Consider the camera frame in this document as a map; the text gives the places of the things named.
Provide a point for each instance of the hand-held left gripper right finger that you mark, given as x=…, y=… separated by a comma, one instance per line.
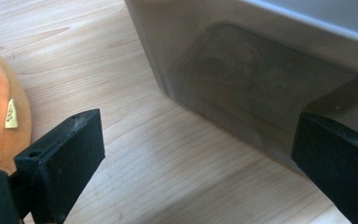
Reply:
x=338, y=165

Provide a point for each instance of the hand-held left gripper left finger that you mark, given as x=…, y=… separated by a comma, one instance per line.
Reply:
x=65, y=168

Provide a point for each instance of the translucent grey storage box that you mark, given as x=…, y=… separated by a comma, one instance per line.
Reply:
x=245, y=81

